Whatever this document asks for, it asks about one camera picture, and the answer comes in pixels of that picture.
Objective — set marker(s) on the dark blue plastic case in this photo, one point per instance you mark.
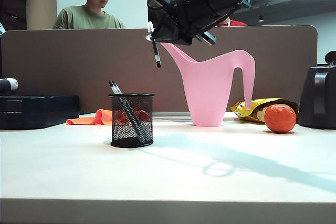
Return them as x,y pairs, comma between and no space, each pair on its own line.
36,111

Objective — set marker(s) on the black mesh pen holder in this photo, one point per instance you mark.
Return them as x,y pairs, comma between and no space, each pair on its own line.
131,134

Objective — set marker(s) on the person in green shirt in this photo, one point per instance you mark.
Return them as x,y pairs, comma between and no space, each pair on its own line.
84,16

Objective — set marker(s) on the orange round fruit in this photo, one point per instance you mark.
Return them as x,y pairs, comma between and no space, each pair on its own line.
279,119

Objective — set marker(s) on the black capped pen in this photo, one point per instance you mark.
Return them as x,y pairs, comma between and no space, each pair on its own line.
157,53

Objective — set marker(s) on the black kettle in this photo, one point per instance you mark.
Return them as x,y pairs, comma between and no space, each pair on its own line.
315,98

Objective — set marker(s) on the white grey cylindrical tool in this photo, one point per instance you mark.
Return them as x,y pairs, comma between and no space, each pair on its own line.
8,85

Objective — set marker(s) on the orange cloth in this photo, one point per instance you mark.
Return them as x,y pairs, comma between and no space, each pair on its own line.
99,119

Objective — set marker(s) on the person in red shirt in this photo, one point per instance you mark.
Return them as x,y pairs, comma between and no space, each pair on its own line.
236,23

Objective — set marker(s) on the yellow snack bag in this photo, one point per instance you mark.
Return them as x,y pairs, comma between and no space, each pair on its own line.
244,110

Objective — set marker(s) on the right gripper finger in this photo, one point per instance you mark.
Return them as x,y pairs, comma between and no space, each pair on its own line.
161,28
178,37

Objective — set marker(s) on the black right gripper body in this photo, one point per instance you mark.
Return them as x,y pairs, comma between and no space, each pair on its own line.
204,3

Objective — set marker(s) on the clear capped pen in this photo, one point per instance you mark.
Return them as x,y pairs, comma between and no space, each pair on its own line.
111,85
118,90

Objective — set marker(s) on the pink plastic watering can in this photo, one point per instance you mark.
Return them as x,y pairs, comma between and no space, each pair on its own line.
210,90

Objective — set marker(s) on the person in floral shirt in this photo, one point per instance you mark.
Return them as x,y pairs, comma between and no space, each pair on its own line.
1,28

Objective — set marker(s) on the brown desk partition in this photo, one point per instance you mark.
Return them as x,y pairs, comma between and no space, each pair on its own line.
78,64

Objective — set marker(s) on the black ceiling spotlight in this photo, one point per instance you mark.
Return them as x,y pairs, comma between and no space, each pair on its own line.
261,19

